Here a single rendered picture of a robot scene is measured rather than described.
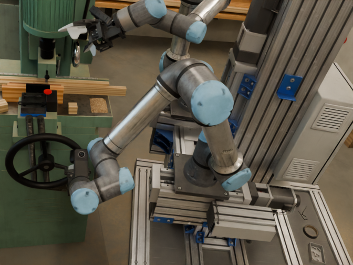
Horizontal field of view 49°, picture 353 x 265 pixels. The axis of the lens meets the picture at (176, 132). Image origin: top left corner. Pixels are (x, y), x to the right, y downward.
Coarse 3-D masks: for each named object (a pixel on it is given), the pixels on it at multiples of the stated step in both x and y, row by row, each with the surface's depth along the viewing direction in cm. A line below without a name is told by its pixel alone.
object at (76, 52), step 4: (76, 40) 170; (76, 44) 168; (76, 48) 168; (72, 52) 172; (76, 52) 168; (72, 56) 172; (76, 56) 168; (72, 60) 176; (76, 60) 169; (72, 64) 173; (76, 64) 170
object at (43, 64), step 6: (54, 54) 160; (42, 60) 154; (48, 60) 155; (54, 60) 156; (42, 66) 154; (48, 66) 154; (54, 66) 155; (42, 72) 155; (48, 72) 156; (54, 72) 157
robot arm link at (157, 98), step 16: (176, 64) 114; (160, 80) 117; (144, 96) 120; (160, 96) 118; (176, 96) 118; (128, 112) 122; (144, 112) 119; (160, 112) 122; (112, 128) 125; (128, 128) 121; (144, 128) 124; (96, 144) 127; (112, 144) 123; (128, 144) 125; (96, 160) 123
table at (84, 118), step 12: (0, 96) 158; (72, 96) 169; (84, 96) 171; (96, 96) 173; (108, 96) 175; (12, 108) 154; (60, 108) 161; (84, 108) 164; (108, 108) 168; (0, 120) 152; (12, 120) 153; (60, 120) 159; (72, 120) 160; (84, 120) 162; (96, 120) 164; (108, 120) 165; (60, 132) 154
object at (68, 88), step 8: (0, 80) 159; (0, 88) 160; (64, 88) 167; (72, 88) 168; (80, 88) 169; (88, 88) 170; (96, 88) 171; (104, 88) 172; (112, 88) 174; (120, 88) 175
